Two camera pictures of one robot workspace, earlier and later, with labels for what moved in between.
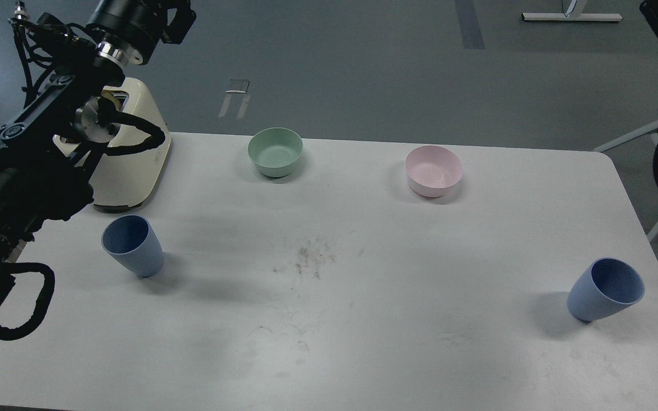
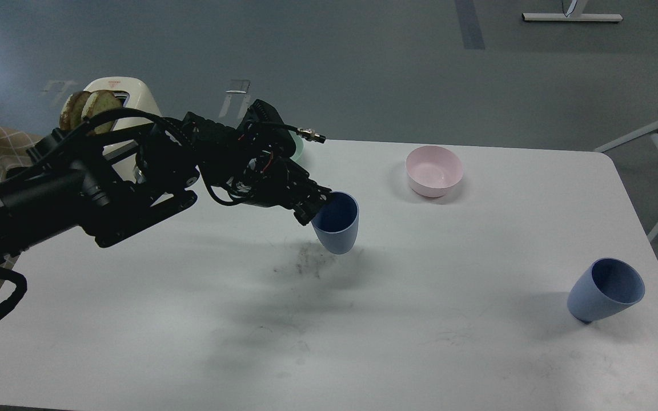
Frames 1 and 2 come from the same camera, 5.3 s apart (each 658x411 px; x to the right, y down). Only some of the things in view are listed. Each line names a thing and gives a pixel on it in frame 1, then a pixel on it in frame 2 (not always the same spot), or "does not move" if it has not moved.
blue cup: [131, 239] to [336, 222]
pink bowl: [432, 170] does not move
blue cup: [606, 286] does not move
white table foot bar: [576, 17] does not move
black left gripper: [127, 31] to [249, 164]
